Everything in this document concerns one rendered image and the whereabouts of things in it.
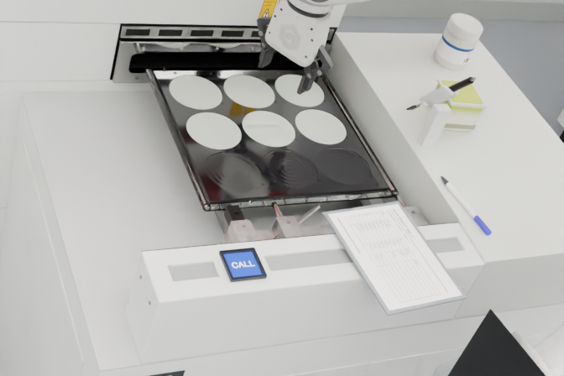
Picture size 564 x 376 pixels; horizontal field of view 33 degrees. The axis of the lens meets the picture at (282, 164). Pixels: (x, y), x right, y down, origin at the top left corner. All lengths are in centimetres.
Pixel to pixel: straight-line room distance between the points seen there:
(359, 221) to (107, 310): 41
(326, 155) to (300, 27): 24
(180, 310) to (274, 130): 51
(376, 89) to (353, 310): 50
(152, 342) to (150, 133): 52
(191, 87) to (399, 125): 39
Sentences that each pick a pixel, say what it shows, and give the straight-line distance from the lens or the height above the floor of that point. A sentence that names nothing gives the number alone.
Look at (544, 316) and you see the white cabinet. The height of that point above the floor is 79.
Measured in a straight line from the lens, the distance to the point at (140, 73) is 183.
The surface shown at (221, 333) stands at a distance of 142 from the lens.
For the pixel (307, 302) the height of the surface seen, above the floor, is 92.
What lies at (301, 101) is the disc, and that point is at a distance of 183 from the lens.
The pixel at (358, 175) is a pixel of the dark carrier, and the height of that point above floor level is 90.
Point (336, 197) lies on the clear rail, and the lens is 165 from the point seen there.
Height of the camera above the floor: 194
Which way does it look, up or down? 39 degrees down
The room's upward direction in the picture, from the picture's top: 20 degrees clockwise
